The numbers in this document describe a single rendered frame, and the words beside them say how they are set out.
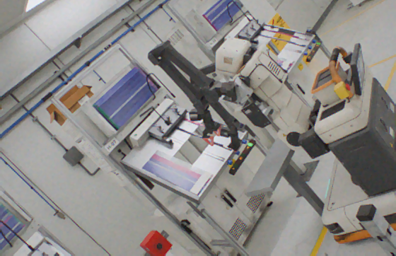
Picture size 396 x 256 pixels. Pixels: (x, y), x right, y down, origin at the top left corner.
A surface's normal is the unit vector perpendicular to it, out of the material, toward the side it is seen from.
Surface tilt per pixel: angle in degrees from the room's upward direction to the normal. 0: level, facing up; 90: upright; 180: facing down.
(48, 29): 90
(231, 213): 90
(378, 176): 90
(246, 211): 90
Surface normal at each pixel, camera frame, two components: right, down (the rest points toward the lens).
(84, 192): 0.51, -0.26
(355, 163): -0.41, 0.57
